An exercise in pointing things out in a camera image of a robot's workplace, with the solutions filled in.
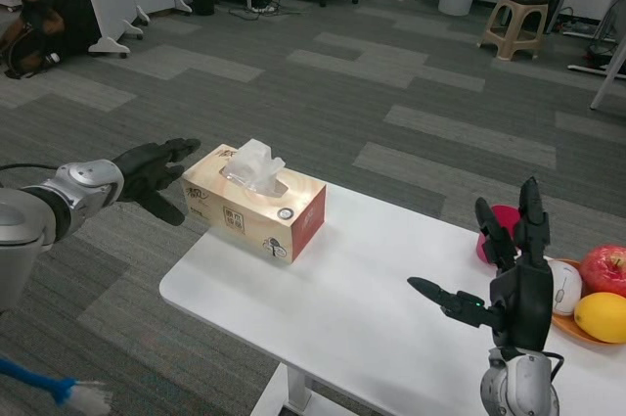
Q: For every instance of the person in dark clothes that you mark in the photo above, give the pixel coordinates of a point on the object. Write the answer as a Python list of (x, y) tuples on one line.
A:
[(68, 5)]

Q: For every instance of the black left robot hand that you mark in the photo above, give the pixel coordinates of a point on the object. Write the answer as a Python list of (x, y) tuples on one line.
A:
[(142, 171)]

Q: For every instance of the white power strip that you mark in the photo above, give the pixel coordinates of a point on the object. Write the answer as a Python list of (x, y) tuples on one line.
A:
[(264, 9)]

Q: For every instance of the red apple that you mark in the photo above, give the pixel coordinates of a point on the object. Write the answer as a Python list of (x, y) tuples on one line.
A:
[(606, 269)]

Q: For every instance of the blue and white brush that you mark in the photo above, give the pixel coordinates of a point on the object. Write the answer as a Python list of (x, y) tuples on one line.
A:
[(29, 372)]

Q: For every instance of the long white table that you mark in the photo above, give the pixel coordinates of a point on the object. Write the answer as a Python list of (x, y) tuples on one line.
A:
[(611, 68)]

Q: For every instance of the orange round plate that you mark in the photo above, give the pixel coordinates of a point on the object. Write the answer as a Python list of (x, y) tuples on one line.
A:
[(567, 325)]

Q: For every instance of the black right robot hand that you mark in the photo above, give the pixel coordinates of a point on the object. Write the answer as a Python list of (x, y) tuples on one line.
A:
[(528, 303)]

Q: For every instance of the white computer mouse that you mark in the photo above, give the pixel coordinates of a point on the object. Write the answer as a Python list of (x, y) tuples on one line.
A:
[(565, 289)]

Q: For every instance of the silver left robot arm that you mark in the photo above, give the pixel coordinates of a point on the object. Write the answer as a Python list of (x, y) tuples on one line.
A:
[(83, 181)]

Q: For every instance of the pink plastic cup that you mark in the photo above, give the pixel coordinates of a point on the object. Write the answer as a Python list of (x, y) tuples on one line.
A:
[(504, 215)]

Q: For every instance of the brown and black bag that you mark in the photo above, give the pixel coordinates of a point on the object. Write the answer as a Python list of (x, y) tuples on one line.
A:
[(24, 51)]

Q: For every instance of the beige tissue box red sides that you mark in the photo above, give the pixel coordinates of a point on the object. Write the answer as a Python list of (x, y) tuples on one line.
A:
[(235, 225)]

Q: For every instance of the yellow lemon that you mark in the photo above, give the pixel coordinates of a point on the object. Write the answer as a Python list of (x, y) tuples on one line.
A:
[(601, 318)]

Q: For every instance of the white table base frame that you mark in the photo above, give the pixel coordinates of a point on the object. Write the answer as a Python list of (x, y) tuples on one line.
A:
[(293, 386)]

